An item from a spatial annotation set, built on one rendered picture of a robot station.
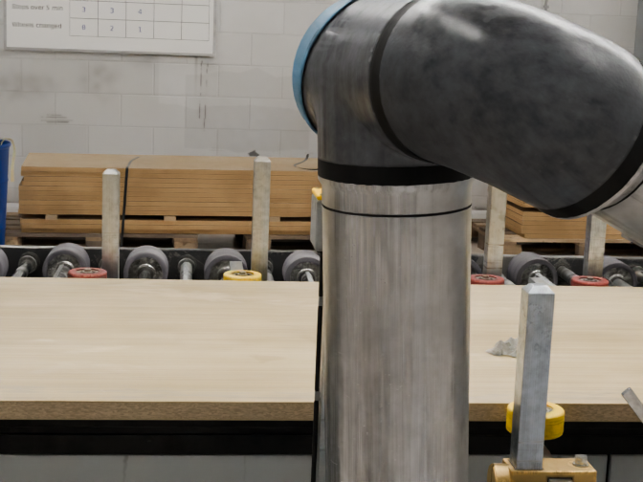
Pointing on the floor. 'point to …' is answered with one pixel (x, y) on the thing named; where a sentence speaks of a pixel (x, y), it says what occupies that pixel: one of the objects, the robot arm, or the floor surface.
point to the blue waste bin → (5, 182)
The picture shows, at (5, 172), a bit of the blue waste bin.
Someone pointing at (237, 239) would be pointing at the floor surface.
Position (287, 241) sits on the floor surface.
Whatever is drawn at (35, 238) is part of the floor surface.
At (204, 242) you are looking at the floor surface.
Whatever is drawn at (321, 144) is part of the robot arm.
